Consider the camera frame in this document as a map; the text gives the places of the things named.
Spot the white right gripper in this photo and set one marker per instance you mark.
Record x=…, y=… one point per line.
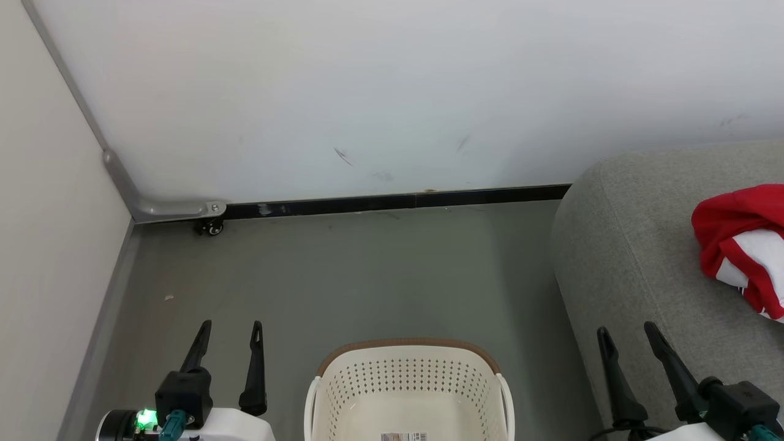
x=692, y=433

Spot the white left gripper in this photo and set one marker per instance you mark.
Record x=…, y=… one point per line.
x=233, y=429

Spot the red and white garment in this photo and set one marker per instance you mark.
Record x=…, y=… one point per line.
x=729, y=214

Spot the grey fabric sofa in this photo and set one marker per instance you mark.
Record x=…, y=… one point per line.
x=631, y=257

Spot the small black caster wheel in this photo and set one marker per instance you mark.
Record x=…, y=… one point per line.
x=213, y=229

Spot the cream perforated laundry basket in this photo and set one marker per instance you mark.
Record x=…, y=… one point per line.
x=404, y=380

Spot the basket product label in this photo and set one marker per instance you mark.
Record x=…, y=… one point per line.
x=403, y=437

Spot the black baseboard strip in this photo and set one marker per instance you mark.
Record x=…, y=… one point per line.
x=367, y=202

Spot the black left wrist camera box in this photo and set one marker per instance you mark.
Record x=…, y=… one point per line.
x=184, y=392

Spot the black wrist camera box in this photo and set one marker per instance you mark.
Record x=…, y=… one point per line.
x=184, y=392
x=741, y=401

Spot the teal left camera connector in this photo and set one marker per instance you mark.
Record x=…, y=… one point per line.
x=173, y=424

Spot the teal camera connector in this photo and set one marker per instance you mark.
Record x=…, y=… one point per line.
x=173, y=424
x=762, y=433

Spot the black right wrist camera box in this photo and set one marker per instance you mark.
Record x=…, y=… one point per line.
x=741, y=401

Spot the teal right camera connector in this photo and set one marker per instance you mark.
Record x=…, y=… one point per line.
x=762, y=433

